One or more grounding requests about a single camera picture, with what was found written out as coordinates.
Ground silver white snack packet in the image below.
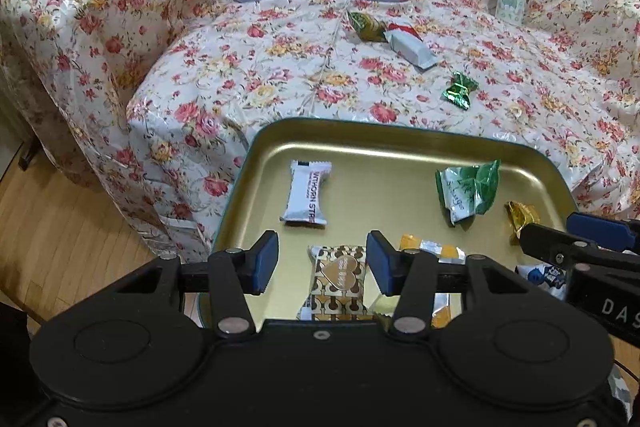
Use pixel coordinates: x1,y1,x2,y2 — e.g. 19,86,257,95
384,29,437,72

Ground gold foil candy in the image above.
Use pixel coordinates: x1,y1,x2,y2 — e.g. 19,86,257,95
502,201,542,245

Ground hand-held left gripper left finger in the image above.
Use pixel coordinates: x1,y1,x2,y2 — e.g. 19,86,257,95
117,229,280,340

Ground blue white blueberry snack packet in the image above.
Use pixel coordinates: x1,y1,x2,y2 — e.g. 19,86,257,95
515,263,571,303

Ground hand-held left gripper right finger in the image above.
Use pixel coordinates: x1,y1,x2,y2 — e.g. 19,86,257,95
366,229,532,341

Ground white packet with black print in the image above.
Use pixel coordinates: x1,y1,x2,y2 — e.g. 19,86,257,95
279,159,333,227

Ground green yellow snack packet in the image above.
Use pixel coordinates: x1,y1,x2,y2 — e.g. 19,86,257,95
346,11,388,44

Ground brown heart pattern snack packet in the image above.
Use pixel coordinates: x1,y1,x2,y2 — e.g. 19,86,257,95
296,244,373,323

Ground gold tin tray teal rim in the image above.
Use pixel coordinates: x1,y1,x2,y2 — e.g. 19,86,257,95
197,118,581,333

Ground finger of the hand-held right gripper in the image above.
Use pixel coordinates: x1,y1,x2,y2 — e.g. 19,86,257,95
519,222,640,269
566,212,640,255

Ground red white snack packet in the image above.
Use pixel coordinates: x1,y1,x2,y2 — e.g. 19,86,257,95
386,22,423,42

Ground dark green foil candy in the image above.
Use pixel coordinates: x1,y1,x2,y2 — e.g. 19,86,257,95
440,71,480,110

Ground orange yellow snack packet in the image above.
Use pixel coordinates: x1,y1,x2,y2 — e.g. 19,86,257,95
397,234,467,328

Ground green white snack bag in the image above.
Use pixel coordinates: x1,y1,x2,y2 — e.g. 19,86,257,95
435,159,502,228

